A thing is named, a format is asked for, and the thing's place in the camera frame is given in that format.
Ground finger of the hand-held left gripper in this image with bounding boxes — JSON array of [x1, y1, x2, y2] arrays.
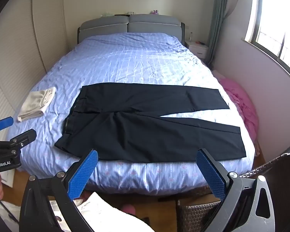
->
[[0, 129, 37, 155], [0, 117, 14, 132]]

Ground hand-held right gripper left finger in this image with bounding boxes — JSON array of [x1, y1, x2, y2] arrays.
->
[[19, 149, 98, 232]]

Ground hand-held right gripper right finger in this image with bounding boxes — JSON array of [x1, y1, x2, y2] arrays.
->
[[196, 148, 276, 232]]

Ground black pants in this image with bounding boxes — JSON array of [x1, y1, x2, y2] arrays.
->
[[54, 82, 247, 163]]

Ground white folded garment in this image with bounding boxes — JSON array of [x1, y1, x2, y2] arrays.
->
[[17, 86, 56, 123]]

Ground white cloth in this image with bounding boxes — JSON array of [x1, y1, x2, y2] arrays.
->
[[48, 191, 157, 232]]

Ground brown wicker basket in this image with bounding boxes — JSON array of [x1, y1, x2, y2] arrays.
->
[[176, 152, 290, 232]]

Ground pink slipper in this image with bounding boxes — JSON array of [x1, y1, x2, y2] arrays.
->
[[121, 204, 137, 215]]

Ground pink blanket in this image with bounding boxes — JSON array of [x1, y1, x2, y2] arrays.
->
[[213, 70, 259, 155]]

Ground bed with blue striped sheet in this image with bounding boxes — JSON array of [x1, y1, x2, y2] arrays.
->
[[5, 32, 255, 196]]

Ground white nightstand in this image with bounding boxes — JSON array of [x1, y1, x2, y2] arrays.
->
[[185, 40, 209, 58]]

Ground green curtain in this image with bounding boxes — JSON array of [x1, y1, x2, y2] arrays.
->
[[206, 0, 232, 68]]

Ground grey padded headboard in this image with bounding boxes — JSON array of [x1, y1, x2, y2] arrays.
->
[[77, 14, 185, 46]]

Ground window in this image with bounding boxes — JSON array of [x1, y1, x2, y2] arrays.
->
[[244, 0, 290, 85]]

